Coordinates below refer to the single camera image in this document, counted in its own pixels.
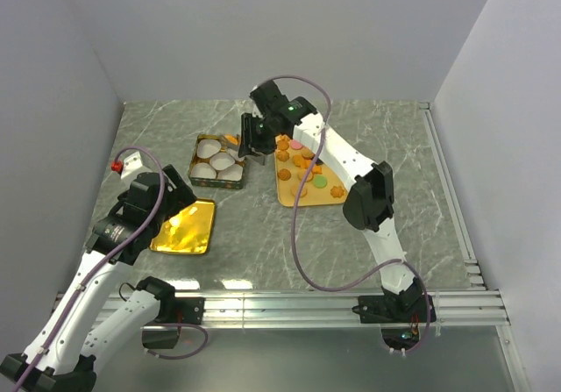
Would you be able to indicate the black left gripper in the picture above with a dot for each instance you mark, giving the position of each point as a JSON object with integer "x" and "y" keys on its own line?
{"x": 179, "y": 196}

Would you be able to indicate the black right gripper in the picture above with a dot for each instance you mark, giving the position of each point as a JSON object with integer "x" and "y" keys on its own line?
{"x": 248, "y": 140}

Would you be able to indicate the orange fish cookie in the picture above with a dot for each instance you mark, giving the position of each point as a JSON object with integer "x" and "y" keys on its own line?
{"x": 231, "y": 140}
{"x": 301, "y": 162}

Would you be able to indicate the metal tongs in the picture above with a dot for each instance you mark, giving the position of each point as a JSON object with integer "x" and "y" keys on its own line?
{"x": 243, "y": 151}

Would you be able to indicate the green cookie tin box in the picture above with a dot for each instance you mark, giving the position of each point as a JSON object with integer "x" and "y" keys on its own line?
{"x": 214, "y": 166}

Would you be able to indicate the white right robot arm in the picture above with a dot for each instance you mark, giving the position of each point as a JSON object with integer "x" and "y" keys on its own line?
{"x": 369, "y": 204}

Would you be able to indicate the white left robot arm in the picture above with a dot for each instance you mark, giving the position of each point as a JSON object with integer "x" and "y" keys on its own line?
{"x": 69, "y": 351}

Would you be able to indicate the pink round cookie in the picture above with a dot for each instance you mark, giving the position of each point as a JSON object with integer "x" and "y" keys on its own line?
{"x": 295, "y": 145}

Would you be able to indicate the gold cookie tray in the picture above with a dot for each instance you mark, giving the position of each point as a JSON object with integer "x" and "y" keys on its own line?
{"x": 287, "y": 176}

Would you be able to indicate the gold tin lid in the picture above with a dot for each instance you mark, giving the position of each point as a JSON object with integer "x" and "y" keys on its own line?
{"x": 188, "y": 232}

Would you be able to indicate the round tan sandwich cookie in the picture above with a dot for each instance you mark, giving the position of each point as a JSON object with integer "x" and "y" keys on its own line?
{"x": 297, "y": 189}

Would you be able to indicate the green round cookie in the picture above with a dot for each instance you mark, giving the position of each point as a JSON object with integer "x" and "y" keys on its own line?
{"x": 320, "y": 181}

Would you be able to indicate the flower shaped brown cookie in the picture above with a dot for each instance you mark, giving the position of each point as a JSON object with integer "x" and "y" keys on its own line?
{"x": 337, "y": 192}

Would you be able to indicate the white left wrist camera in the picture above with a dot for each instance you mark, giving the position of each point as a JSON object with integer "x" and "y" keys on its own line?
{"x": 129, "y": 167}

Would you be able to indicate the aluminium mounting rail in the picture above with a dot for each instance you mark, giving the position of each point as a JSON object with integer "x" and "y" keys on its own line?
{"x": 306, "y": 309}

